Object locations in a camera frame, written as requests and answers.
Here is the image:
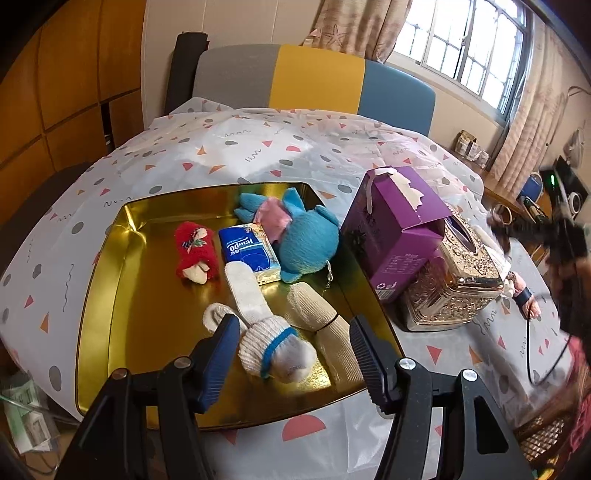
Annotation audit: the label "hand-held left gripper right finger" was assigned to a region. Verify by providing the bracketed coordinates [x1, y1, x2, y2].
[348, 315, 536, 480]

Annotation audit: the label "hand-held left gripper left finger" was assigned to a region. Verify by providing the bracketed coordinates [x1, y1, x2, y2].
[55, 313, 242, 480]

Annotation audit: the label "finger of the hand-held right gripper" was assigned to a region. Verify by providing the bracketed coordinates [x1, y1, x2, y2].
[492, 216, 561, 243]

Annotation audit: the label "pink towel blue band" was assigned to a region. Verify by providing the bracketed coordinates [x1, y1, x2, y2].
[505, 272, 541, 320]

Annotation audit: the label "beige socks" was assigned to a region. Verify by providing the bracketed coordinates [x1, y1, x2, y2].
[286, 282, 365, 384]

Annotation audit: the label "gold tin tray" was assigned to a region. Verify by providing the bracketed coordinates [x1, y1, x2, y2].
[75, 182, 406, 430]

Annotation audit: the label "red fuzzy sock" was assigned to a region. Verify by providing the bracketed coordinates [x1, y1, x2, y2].
[174, 222, 219, 284]

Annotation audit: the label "blue tissue pack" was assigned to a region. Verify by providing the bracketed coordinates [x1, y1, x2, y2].
[218, 223, 281, 286]

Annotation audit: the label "blue plush toy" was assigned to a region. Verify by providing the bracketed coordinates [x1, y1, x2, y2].
[234, 187, 342, 284]

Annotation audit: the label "blue metal chair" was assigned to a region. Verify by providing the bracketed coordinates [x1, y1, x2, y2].
[522, 173, 543, 204]

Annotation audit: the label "wooden table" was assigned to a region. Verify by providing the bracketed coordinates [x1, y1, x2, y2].
[443, 154, 527, 213]

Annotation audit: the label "ornate gold tissue box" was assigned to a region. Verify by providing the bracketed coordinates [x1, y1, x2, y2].
[402, 215, 505, 332]

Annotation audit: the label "beige pink print curtain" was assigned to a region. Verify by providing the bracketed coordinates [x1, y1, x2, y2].
[489, 60, 591, 185]

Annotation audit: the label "brown box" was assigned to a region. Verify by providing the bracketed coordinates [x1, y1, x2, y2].
[455, 131, 476, 160]

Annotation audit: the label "purple cardboard box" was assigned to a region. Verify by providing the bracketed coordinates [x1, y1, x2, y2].
[341, 166, 455, 303]

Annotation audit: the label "rattan chair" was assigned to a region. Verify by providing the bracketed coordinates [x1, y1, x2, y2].
[512, 411, 578, 467]

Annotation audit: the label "clear plastic packaging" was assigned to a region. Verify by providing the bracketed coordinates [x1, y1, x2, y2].
[0, 369, 61, 462]

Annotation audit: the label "barred window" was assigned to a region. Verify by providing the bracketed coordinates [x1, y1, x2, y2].
[388, 0, 529, 123]

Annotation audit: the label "colourful chair back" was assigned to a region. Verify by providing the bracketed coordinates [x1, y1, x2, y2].
[191, 44, 437, 137]

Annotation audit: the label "beige starfish print curtain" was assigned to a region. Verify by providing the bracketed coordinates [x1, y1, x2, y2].
[302, 0, 414, 63]

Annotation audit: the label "black upright panel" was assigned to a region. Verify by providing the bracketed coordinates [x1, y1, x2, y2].
[165, 31, 209, 116]

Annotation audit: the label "wooden wardrobe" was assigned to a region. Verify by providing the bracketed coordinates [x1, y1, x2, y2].
[0, 0, 148, 195]

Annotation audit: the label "black cable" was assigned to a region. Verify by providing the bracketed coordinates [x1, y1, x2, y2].
[525, 295, 574, 389]

